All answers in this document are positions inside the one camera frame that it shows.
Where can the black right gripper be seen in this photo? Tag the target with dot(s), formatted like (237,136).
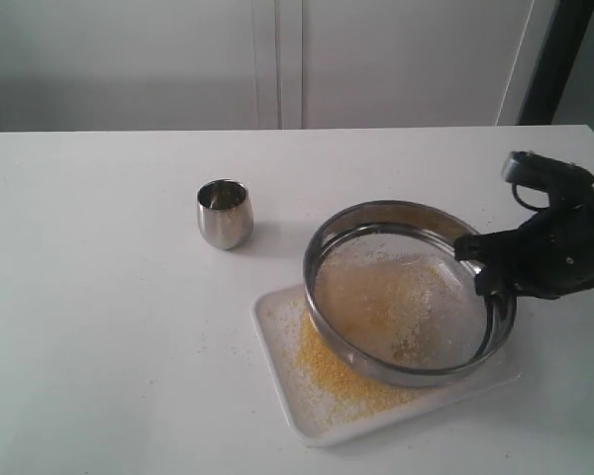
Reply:
(548,256)

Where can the white grains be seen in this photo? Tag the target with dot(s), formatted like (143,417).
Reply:
(384,308)

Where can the round stainless steel sieve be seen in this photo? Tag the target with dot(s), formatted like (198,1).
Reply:
(467,329)

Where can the yellow grain powder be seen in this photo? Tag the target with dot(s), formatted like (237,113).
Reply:
(326,366)

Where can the stainless steel cup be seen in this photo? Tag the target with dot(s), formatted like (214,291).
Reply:
(224,213)

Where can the white plastic tray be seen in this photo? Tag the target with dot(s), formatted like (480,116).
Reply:
(501,369)

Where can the white cabinet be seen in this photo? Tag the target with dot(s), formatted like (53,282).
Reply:
(222,65)

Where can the dark wrist camera right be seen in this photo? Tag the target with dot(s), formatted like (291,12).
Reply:
(565,184)

